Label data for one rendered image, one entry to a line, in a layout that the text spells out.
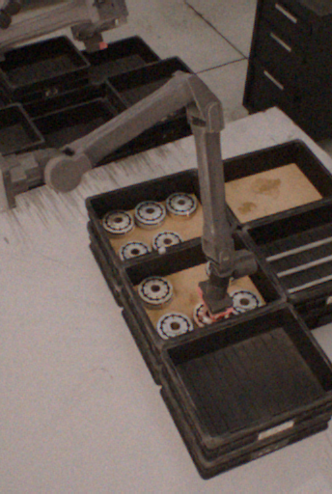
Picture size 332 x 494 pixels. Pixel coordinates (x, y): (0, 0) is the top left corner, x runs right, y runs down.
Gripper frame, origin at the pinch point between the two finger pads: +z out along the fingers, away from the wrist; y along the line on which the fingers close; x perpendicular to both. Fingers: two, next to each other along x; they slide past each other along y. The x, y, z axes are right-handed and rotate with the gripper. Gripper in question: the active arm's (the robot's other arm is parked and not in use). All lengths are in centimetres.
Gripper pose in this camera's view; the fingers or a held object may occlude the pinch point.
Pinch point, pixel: (211, 312)
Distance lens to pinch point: 198.7
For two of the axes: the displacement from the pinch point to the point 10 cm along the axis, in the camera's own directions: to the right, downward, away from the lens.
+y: -3.9, -7.1, 5.9
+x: -9.1, 2.4, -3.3
